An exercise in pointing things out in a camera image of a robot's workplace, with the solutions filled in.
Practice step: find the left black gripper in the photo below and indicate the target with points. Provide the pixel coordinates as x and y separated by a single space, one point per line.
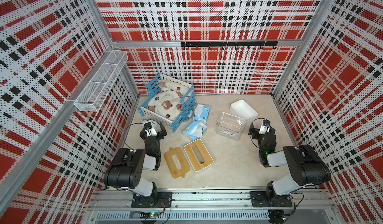
159 134

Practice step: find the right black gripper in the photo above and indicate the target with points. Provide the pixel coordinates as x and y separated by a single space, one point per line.
256 132

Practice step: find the clear plastic tissue box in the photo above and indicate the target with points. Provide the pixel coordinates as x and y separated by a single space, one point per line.
230 126

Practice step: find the bamboo lid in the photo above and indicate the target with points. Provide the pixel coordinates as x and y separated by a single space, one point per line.
177 163

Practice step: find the blue tissue pack front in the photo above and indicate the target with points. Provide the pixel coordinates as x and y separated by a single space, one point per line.
195 130

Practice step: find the blue tissue pack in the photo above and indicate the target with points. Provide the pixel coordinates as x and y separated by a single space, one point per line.
195 130
201 113

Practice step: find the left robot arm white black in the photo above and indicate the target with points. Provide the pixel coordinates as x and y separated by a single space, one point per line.
125 170

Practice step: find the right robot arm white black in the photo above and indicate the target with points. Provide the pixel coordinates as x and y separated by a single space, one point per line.
305 166

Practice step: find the white plastic box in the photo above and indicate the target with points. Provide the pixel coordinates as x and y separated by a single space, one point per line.
243 110

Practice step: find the blue tissue pack rear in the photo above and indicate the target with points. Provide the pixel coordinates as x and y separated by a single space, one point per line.
201 113

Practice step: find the white bamboo-lid tissue box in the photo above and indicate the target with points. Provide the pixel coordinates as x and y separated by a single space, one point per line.
198 156

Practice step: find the bear print cloth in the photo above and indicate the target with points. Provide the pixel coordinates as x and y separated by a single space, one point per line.
168 103

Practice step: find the blue white slatted crate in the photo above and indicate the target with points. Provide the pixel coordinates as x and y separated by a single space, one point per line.
153 89

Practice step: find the green circuit board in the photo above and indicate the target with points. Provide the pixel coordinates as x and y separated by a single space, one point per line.
150 215

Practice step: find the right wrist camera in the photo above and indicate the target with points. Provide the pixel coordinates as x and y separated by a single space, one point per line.
264 127

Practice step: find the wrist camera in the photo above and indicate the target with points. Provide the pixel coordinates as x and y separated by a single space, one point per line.
264 127
150 131

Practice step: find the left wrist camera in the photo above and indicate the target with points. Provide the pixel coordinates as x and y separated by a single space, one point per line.
150 131

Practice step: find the white wire mesh shelf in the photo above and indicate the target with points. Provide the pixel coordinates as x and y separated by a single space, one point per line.
107 70

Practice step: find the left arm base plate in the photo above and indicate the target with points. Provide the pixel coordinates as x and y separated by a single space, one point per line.
156 200

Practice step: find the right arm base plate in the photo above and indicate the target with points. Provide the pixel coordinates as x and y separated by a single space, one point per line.
262 199

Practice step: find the black hook rail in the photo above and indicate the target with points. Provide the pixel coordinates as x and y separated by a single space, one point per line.
222 44

